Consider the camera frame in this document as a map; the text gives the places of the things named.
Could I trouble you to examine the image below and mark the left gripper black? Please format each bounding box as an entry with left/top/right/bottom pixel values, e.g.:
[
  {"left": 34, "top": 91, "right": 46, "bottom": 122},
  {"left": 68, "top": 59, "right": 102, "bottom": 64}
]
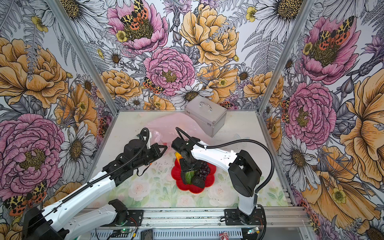
[{"left": 132, "top": 143, "right": 168, "bottom": 169}]

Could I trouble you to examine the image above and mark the pink plastic bag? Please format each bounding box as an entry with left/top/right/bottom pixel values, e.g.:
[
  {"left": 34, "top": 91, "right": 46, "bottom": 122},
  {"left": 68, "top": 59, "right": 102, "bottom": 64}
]
[{"left": 145, "top": 113, "right": 211, "bottom": 147}]

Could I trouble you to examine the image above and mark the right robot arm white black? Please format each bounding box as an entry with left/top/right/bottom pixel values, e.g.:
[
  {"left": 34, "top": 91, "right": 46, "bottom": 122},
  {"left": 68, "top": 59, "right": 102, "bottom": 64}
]
[{"left": 172, "top": 137, "right": 268, "bottom": 225}]

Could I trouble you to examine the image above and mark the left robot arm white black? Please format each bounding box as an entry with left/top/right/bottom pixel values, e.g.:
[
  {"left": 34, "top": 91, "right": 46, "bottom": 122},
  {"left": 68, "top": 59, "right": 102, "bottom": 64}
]
[{"left": 22, "top": 139, "right": 168, "bottom": 240}]

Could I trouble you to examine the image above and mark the red yellow mango toy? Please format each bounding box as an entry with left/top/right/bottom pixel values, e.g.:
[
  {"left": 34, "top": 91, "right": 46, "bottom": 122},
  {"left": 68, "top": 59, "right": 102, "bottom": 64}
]
[{"left": 175, "top": 152, "right": 183, "bottom": 164}]

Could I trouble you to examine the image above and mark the red flower-shaped plate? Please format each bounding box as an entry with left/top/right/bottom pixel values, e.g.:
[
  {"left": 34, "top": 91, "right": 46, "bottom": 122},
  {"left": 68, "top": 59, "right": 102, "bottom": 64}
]
[{"left": 171, "top": 160, "right": 217, "bottom": 194}]

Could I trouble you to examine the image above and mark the dark purple grapes toy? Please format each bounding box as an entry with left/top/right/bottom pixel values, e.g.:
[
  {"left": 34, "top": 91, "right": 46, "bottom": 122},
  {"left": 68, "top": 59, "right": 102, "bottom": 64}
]
[{"left": 195, "top": 162, "right": 211, "bottom": 181}]

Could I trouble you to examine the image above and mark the dark avocado toy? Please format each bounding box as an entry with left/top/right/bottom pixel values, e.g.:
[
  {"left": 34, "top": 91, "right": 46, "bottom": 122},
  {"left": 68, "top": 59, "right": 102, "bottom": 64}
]
[{"left": 191, "top": 175, "right": 206, "bottom": 189}]

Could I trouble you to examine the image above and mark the silver metal case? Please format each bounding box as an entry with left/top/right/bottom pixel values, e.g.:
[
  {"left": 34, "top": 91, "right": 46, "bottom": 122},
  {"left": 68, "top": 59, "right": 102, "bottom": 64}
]
[{"left": 185, "top": 96, "right": 227, "bottom": 138}]

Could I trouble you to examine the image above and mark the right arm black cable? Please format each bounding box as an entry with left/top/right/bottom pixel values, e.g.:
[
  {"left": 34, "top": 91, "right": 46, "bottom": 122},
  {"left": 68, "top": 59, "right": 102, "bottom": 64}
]
[{"left": 175, "top": 127, "right": 276, "bottom": 240}]

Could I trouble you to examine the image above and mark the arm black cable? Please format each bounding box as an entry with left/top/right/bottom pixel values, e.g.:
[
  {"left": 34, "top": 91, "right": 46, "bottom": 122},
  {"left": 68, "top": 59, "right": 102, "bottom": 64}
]
[
  {"left": 17, "top": 127, "right": 151, "bottom": 235},
  {"left": 175, "top": 127, "right": 276, "bottom": 240}
]

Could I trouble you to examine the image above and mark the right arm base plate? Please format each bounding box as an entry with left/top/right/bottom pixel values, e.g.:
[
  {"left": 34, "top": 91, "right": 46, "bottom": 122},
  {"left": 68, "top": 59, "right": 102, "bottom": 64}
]
[{"left": 224, "top": 208, "right": 266, "bottom": 226}]

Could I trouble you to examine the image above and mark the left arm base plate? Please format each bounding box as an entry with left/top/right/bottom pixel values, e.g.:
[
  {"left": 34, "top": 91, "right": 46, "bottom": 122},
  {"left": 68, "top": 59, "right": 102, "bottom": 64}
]
[{"left": 103, "top": 210, "right": 144, "bottom": 227}]

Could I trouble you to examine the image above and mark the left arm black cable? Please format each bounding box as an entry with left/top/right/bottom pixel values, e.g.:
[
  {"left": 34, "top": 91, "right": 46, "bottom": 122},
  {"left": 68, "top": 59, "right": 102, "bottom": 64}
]
[{"left": 17, "top": 127, "right": 151, "bottom": 235}]

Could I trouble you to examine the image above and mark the aluminium rail frame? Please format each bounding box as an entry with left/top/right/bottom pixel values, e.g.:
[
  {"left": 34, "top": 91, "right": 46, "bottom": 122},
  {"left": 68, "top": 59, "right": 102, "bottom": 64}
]
[{"left": 53, "top": 206, "right": 313, "bottom": 240}]

